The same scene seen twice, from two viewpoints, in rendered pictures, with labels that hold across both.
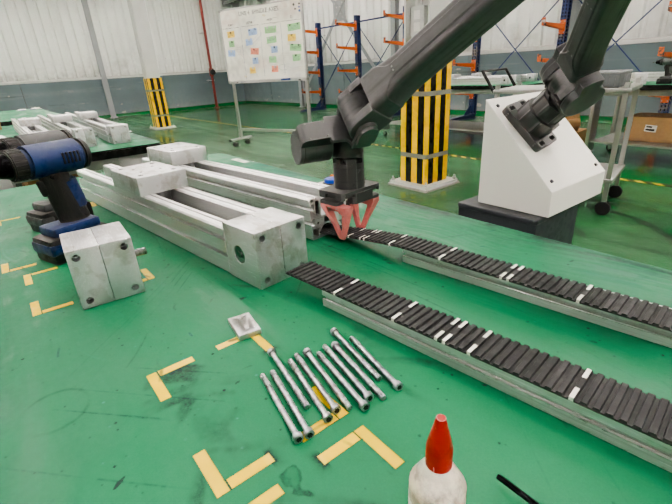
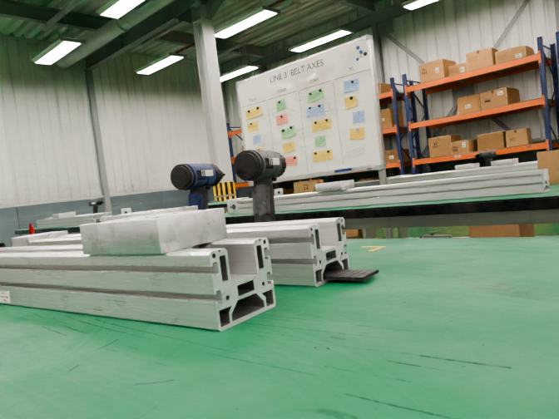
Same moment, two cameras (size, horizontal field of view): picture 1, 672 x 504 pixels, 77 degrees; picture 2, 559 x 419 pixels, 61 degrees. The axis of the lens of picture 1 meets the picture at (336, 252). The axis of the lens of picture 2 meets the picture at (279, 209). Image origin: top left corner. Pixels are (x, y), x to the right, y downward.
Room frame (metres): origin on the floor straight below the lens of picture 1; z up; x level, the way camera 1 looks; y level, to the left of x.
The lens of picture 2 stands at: (1.92, 0.52, 0.93)
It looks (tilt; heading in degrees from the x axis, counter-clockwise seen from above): 3 degrees down; 171
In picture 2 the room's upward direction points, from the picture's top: 7 degrees counter-clockwise
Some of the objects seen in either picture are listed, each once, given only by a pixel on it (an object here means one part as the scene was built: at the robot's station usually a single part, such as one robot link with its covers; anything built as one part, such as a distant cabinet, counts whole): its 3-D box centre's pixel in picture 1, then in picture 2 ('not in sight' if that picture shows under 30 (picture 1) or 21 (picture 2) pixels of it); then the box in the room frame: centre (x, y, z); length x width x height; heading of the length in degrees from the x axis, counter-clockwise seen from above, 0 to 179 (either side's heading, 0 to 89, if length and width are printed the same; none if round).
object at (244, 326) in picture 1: (244, 326); not in sight; (0.48, 0.13, 0.78); 0.05 x 0.03 x 0.01; 28
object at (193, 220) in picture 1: (154, 203); (154, 253); (0.98, 0.42, 0.82); 0.80 x 0.10 x 0.09; 44
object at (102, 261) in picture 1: (110, 260); not in sight; (0.63, 0.37, 0.83); 0.11 x 0.10 x 0.10; 123
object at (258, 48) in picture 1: (267, 80); not in sight; (6.76, 0.85, 0.97); 1.51 x 0.50 x 1.95; 57
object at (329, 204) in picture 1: (346, 214); not in sight; (0.76, -0.02, 0.84); 0.07 x 0.07 x 0.09; 44
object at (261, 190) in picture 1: (224, 185); (61, 274); (1.11, 0.29, 0.82); 0.80 x 0.10 x 0.09; 44
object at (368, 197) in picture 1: (355, 210); not in sight; (0.78, -0.04, 0.84); 0.07 x 0.07 x 0.09; 44
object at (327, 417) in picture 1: (307, 387); not in sight; (0.36, 0.04, 0.78); 0.11 x 0.01 x 0.01; 25
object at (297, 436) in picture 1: (278, 404); not in sight; (0.33, 0.07, 0.78); 0.11 x 0.01 x 0.01; 26
